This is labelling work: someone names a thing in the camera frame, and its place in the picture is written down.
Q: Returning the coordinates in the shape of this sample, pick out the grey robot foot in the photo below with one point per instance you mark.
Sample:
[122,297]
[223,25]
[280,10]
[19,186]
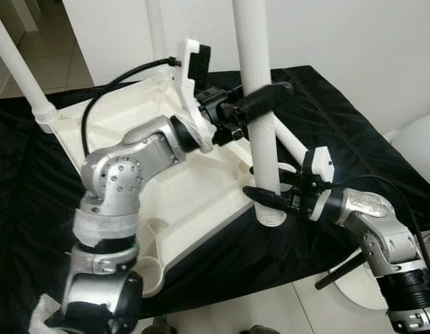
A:
[264,330]
[156,325]

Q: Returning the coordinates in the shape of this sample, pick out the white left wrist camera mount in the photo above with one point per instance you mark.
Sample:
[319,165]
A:
[186,76]

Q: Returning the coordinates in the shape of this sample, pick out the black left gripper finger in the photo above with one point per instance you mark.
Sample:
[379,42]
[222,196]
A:
[267,99]

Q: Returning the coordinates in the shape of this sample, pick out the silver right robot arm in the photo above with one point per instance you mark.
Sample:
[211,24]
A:
[382,236]

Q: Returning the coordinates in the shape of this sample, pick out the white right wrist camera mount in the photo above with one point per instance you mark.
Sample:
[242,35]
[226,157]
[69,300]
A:
[319,163]

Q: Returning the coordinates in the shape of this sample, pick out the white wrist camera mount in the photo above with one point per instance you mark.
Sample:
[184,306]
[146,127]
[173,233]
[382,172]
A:
[186,76]
[319,163]

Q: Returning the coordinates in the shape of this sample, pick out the white plastic children tabletop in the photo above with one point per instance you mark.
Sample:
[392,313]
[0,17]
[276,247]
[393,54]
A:
[194,188]

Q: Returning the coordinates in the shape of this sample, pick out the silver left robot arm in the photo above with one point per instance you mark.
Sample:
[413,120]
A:
[117,174]

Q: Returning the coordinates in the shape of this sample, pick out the black metal frame bar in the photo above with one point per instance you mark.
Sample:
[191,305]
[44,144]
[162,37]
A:
[340,271]

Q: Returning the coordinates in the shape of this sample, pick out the grey right robot foot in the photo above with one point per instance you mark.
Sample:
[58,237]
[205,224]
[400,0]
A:
[264,330]

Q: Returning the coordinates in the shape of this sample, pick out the black cloth table cover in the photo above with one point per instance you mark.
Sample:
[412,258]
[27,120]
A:
[354,125]

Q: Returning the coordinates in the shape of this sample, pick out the grey left robot foot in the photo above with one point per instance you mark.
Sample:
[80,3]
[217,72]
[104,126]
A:
[156,325]

